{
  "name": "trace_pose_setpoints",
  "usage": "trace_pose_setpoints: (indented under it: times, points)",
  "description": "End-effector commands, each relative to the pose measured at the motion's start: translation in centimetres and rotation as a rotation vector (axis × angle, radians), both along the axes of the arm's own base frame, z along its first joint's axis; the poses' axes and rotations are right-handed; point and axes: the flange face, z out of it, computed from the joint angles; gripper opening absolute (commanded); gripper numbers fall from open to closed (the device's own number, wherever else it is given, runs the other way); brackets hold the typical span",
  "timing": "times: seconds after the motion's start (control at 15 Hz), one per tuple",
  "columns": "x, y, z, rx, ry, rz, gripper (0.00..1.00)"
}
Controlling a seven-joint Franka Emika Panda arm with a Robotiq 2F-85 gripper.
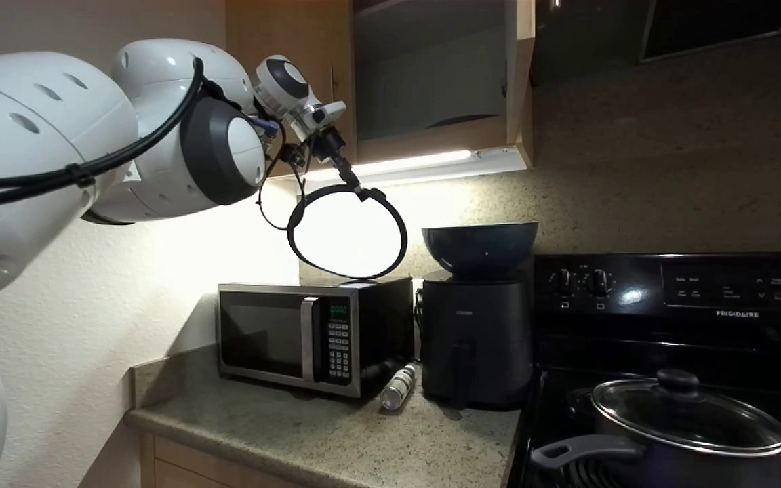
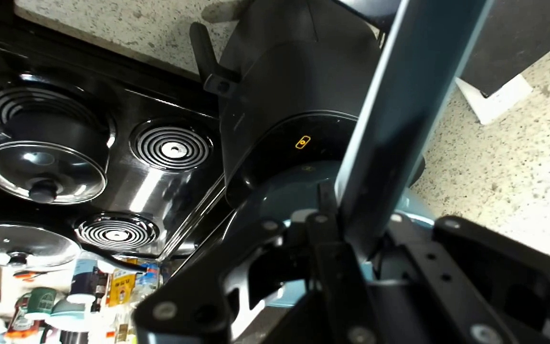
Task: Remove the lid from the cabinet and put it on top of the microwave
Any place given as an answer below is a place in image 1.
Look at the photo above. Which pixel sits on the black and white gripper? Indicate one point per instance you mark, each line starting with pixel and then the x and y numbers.
pixel 313 118

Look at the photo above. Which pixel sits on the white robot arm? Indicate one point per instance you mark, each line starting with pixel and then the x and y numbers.
pixel 47 152

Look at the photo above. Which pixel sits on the under-cabinet light strip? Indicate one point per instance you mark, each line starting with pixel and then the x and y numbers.
pixel 426 162

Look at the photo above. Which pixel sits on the stainless steel microwave oven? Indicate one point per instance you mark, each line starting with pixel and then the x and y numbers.
pixel 283 336

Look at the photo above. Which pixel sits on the glass pot lid black knob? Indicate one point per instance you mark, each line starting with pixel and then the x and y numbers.
pixel 690 416

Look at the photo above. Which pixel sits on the blue bowl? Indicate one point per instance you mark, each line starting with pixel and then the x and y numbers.
pixel 479 245

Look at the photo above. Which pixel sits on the black air fryer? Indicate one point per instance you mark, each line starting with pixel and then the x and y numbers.
pixel 475 347

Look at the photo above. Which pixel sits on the small white bottle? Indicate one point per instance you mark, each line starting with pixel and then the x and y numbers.
pixel 396 387

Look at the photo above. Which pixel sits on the black electric stove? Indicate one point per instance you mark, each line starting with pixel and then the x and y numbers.
pixel 678 306

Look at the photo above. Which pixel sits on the dark range hood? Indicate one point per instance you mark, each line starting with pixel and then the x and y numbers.
pixel 717 28

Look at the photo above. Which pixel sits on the wooden wall cabinet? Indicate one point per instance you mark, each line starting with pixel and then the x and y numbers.
pixel 319 36

